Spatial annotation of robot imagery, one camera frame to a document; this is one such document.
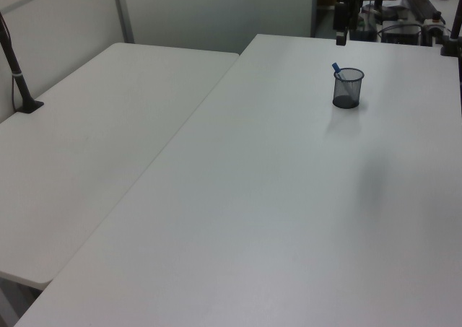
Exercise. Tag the black clamped camera pole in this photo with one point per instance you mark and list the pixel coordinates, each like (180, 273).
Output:
(456, 24)

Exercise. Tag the black mesh pen cup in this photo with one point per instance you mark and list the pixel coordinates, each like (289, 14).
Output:
(347, 89)

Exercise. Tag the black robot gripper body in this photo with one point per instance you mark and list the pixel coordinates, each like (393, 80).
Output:
(341, 14)

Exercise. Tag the black camera pole with base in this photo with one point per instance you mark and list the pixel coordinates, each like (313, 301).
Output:
(21, 85)

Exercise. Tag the black robot control box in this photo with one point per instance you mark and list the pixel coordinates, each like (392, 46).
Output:
(400, 31)

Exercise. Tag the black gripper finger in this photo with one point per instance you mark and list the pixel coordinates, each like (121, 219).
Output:
(353, 23)
(341, 39)

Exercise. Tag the black computer keyboard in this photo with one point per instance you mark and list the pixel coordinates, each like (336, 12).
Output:
(420, 4)

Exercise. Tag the grey metal partition post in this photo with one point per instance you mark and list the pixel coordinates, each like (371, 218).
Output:
(124, 13)

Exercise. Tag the blue and white marker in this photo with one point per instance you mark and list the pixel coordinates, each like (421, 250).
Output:
(336, 67)

